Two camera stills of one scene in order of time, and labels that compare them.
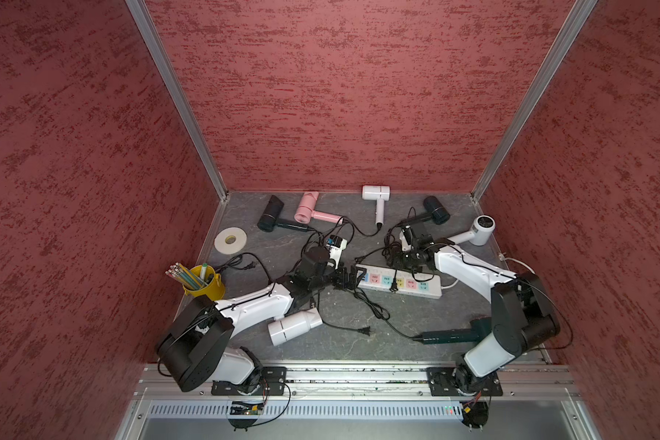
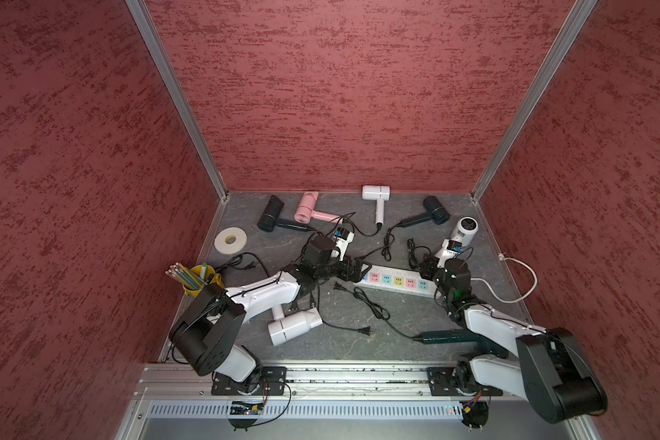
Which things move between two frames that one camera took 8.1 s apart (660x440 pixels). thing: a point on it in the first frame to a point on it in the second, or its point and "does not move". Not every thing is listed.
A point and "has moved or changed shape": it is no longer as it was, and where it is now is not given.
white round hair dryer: [481, 226] has moved or changed shape
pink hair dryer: [306, 211] does not move
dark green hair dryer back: [437, 213] does not move
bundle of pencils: [184, 276] does not move
